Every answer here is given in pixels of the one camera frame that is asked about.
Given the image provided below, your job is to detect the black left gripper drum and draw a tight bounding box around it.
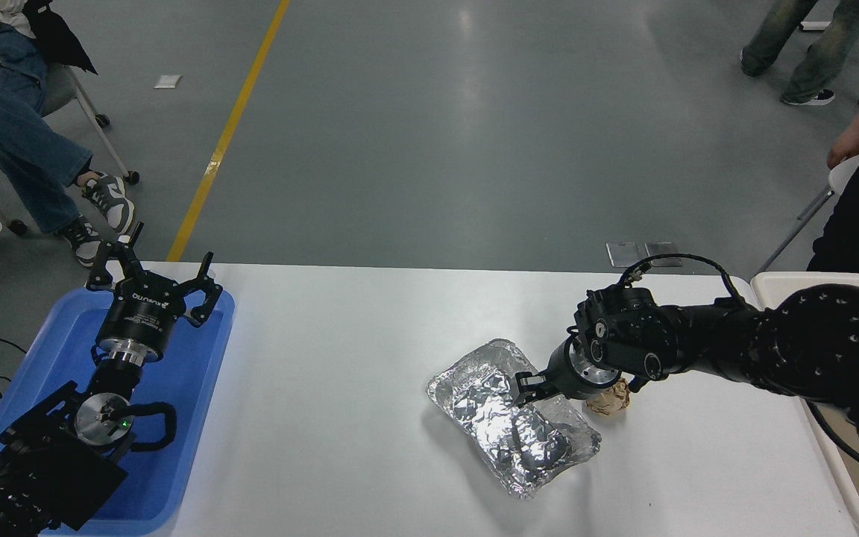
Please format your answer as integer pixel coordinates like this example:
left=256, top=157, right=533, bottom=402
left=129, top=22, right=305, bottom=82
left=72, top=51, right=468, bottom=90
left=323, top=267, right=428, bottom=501
left=95, top=276, right=188, bottom=353

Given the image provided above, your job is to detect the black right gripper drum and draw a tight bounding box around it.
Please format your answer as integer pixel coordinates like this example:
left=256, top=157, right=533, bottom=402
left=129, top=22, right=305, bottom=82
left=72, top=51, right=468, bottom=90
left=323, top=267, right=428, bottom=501
left=545, top=337, right=600, bottom=403

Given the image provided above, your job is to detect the foil tray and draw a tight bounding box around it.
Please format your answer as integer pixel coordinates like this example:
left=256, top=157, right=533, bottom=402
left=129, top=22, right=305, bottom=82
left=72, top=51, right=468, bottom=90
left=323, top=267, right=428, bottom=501
left=427, top=338, right=602, bottom=499

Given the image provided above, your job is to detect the metal floor plate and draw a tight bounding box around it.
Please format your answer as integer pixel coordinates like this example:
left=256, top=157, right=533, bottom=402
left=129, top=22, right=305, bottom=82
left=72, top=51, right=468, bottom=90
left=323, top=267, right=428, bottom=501
left=645, top=242, right=683, bottom=268
left=606, top=242, right=644, bottom=268

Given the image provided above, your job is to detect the person's hand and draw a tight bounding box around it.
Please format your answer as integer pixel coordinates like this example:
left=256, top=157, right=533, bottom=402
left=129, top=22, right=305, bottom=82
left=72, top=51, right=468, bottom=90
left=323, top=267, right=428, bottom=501
left=826, top=125, right=859, bottom=169

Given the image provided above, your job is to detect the crumpled tan paper ball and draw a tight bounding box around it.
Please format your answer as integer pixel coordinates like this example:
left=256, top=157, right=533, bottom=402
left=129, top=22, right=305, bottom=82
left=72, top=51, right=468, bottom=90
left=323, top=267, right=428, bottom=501
left=586, top=377, right=632, bottom=417

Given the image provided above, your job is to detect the blue plastic tray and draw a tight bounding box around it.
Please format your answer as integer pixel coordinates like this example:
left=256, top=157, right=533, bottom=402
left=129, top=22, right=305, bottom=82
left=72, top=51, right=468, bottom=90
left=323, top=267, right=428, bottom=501
left=0, top=287, right=236, bottom=536

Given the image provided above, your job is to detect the grey wheeled chair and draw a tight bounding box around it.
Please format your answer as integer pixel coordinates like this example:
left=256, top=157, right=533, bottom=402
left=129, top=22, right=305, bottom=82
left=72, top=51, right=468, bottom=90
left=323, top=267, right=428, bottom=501
left=0, top=63, right=141, bottom=236

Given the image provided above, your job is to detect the seated person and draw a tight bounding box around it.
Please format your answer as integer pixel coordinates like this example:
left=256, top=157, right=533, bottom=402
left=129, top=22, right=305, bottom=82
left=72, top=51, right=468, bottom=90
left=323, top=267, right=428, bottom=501
left=0, top=0, right=137, bottom=268

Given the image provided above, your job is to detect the black cloth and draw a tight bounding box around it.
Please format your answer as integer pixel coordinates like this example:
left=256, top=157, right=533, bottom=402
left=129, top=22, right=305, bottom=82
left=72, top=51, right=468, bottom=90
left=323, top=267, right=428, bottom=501
left=23, top=0, right=99, bottom=75

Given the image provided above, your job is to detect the large pale bin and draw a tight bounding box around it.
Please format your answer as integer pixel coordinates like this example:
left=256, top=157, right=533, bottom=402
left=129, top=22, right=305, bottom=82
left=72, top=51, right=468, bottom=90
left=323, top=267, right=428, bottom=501
left=750, top=271, right=859, bottom=537

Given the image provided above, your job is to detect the walking person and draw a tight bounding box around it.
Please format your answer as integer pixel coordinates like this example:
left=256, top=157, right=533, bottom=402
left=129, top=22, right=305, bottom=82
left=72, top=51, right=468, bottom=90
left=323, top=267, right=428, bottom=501
left=740, top=0, right=859, bottom=106

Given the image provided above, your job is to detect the white wheeled stand base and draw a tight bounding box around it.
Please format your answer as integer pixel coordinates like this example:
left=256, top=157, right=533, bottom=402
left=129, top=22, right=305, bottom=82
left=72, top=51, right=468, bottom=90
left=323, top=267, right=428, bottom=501
left=801, top=9, right=859, bottom=54

